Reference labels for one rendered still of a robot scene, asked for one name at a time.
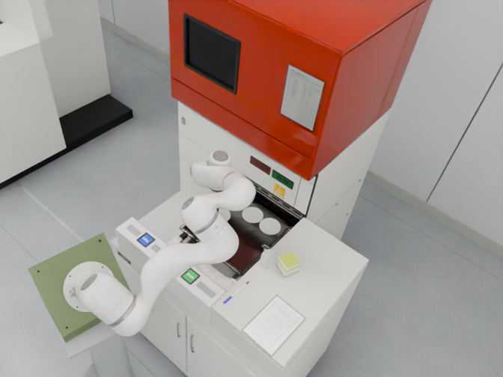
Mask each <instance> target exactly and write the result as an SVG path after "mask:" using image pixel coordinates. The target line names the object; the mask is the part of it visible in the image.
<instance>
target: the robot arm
mask: <svg viewBox="0 0 503 377"><path fill-rule="evenodd" d="M230 165H231V156H230V154H229V153H228V152H226V151H224V150H215V151H213V152H212V153H211V154H210V159H209V160H207V161H200V162H194V163H192V165H191V168H190V173H191V176H192V178H193V180H194V181H195V182H196V183H197V184H199V185H200V186H203V187H208V188H210V193H209V194H200V195H196V196H193V197H191V198H189V199H188V200H187V201H186V202H184V204H183V206H182V208H181V213H180V214H181V218H182V220H183V222H184V223H185V225H186V226H187V227H188V228H189V229H190V230H191V231H192V232H193V233H194V234H195V235H196V236H197V237H198V238H199V239H200V240H201V241H200V242H199V243H196V244H186V243H179V242H174V243H170V244H168V245H166V246H165V247H163V248H162V249H160V250H159V251H158V252H156V253H155V254H154V255H153V256H152V257H151V258H150V259H149V260H148V261H147V262H146V263H145V264H144V267H143V269H142V270H141V292H140V293H139V294H138V295H133V294H132V293H131V292H130V291H129V290H128V289H127V288H126V287H125V286H124V285H123V284H122V283H121V282H119V281H118V280H117V279H116V278H115V277H114V275H113V274H112V272H111V270H110V269H109V268H108V267H107V266H105V265H103V264H102V263H98V262H85V263H81V264H79V265H77V266H76V267H74V268H73V269H72V270H71V271H70V272H69V273H68V275H67V276H66V278H65V281H64V286H63V292H64V297H65V299H66V301H67V303H68V304H69V305H70V306H71V307H72V308H74V309H76V310H79V311H82V312H92V313H93V314H94V315H95V316H97V317H98V318H99V319H100V320H102V321H103V322H104V323H105V324H106V325H107V326H109V327H110V328H111V329H112V330H113V331H115V332H116V333H117V334H119V335H121V336H125V337H130V336H132V335H135V334H137V333H138V332H140V330H141V329H142V328H143V327H144V325H145V323H146V322H147V319H148V317H149V315H150V312H151V310H152V308H153V305H154V303H155V301H156V300H157V298H158V296H159V294H160V293H161V291H163V290H164V288H165V287H166V286H167V285H168V284H170V282H172V281H173V280H174V279H175V278H176V277H178V276H179V275H180V274H182V273H183V272H184V271H186V270H187V269H188V268H191V267H193V266H196V265H202V264H215V263H222V262H224V261H226V260H228V259H230V258H231V257H232V256H233V255H234V254H235V253H236V252H237V249H238V246H239V239H238V235H237V234H236V232H235V231H234V229H233V228H232V227H231V226H230V225H229V223H228V222H226V220H225V219H224V218H223V217H222V216H221V215H220V214H219V209H226V210H230V211H240V210H244V209H245V208H247V207H248V206H249V205H250V204H251V203H252V201H253V200H254V197H255V193H256V190H255V187H254V184H253V183H252V181H251V180H249V179H248V178H247V177H246V176H244V175H243V174H242V173H240V172H239V171H238V170H237V169H236V168H233V167H231V166H230Z"/></svg>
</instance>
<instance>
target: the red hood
mask: <svg viewBox="0 0 503 377"><path fill-rule="evenodd" d="M432 1H433V0H168V23H169V44H170V65H171V96H172V97H173V98H175V99H176V100H178V101H180V102H181V103H183V104H184V105H186V106H188V107H189V108H191V109H192V110H194V111H196V112H198V113H199V114H201V115H202V116H204V117H205V118H207V119H208V120H211V121H212V122H214V123H215V124H217V125H218V126H220V127H222V128H223V129H225V130H227V131H228V132H229V133H231V134H233V135H235V136H236V137H238V138H239V139H241V140H243V141H244V142H246V143H247V144H249V145H251V146H252V147H254V148H255V149H257V150H259V151H261V152H262V153H264V154H265V155H267V156H268V157H270V158H271V159H273V160H275V161H277V162H278V163H280V164H281V165H283V166H285V167H286V168H288V169H289V170H291V171H292V172H294V173H296V174H298V175H299V176H301V177H302V178H304V179H305V180H307V181H310V180H311V179H312V178H313V177H315V176H316V175H317V174H318V173H319V172H320V171H321V170H323V169H324V168H325V167H326V166H327V165H328V164H329V163H330V162H331V161H332V160H333V159H334V158H335V157H336V156H338V155H339V154H340V153H341V152H342V151H343V150H344V149H346V148H347V147H348V146H349V145H350V144H351V143H352V142H354V141H355V140H356V139H357V138H358V137H359V136H360V135H361V134H362V133H363V132H364V131H365V130H366V129H368V128H369V127H370V126H371V125H372V124H373V123H374V122H376V121H377V120H378V119H379V118H380V117H381V116H382V115H383V114H385V113H386V112H387V111H388V110H389V109H390V108H391V107H392V104H393V102H394V98H395V97H396V94H397V91H398V88H399V87H400V83H401V81H402V79H403V75H404V73H405V71H406V68H407V65H408V63H409V60H410V58H411V55H412V52H413V50H414V48H415V45H416V42H417V40H418V37H419V34H420V32H421V29H422V27H423V24H424V21H425V19H426V17H427V13H428V11H429V9H430V6H431V4H432Z"/></svg>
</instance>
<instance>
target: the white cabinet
mask: <svg viewBox="0 0 503 377"><path fill-rule="evenodd" d="M111 244H112V250H113V254H114V256H115V258H116V260H117V262H118V265H119V266H120V268H121V271H122V273H123V275H124V277H125V279H126V282H127V284H128V286H129V288H130V290H131V292H132V294H133V295H138V294H139V293H140V292H141V270H142V268H141V267H140V266H139V265H138V264H136V263H135V262H134V261H133V260H131V259H130V258H129V257H128V256H127V255H126V254H125V253H124V252H123V251H121V250H120V249H119V248H118V247H117V246H115V245H114V244H113V243H112V242H111ZM358 283H359V281H358ZM358 283H357V284H356V285H355V286H354V287H353V289H352V290H351V291H350V293H349V294H348V295H347V297H346V298H345V299H344V300H343V301H342V302H341V304H340V305H339V306H338V308H337V309H336V310H335V312H334V313H333V314H332V315H331V316H330V318H329V319H328V320H327V322H326V324H325V325H324V326H323V327H322V328H321V329H320V330H319V332H318V333H317V334H316V336H315V337H314V338H313V340H312V341H311V342H310V343H309V344H308V346H307V347H306V348H305V350H304V351H303V352H302V354H301V355H300V356H299V357H298V358H297V359H296V361H295V362H294V363H293V365H292V366H291V367H290V369H289V370H288V371H287V372H286V373H285V374H284V377H306V376H307V374H308V373H309V372H310V371H311V369H312V368H313V366H314V365H315V364H316V363H317V361H318V360H319V359H320V357H321V356H322V354H323V353H324V352H325V351H326V349H327V347H328V344H329V342H330V340H331V339H332V336H333V334H334V333H335V330H336V328H337V327H338V324H339V322H340V321H341V317H342V316H343V314H344V311H345V310H346V308H347V305H348V304H349V302H350V299H351V298H352V296H353V293H354V291H355V289H356V287H357V286H358ZM140 332H141V333H142V334H143V335H144V336H145V337H146V338H147V339H149V341H150V342H152V344H153V345H155V347H157V348H158V349H159V350H160V351H161V352H162V353H163V354H164V355H165V356H166V357H167V358H168V359H169V360H171V361H172V362H173V363H174V364H175V365H176V366H177V367H178V368H179V369H180V370H181V371H183V372H184V373H185V374H186V375H187V376H188V377H270V376H269V375H267V374H266V373H265V372H264V371H263V370H262V369H261V368H260V367H259V366H257V365H256V364H255V363H254V362H253V361H251V360H250V359H249V358H248V357H246V356H245V355H244V354H243V353H242V352H241V351H240V350H239V349H237V348H236V347H235V346H234V345H233V344H231V343H230V342H229V341H228V340H226V339H225V338H224V337H223V336H222V335H221V334H220V333H219V332H218V331H216V330H215V329H214V328H213V327H211V326H210V325H208V324H207V323H206V322H204V321H203V320H202V319H201V318H200V317H198V316H197V315H196V314H195V313H193V312H192V311H191V310H190V309H189V308H188V307H187V306H186V305H185V304H183V303H182V302H181V301H180V300H179V299H177V298H176V297H175V296H174V295H172V294H171V293H170V292H169V291H168V290H167V289H166V288H164V290H163V291H161V293H160V294H159V296H158V298H157V300H156V301H155V303H154V305H153V308H152V310H151V312H150V315H149V317H148V319H147V322H146V323H145V325H144V327H143V328H142V329H141V330H140Z"/></svg>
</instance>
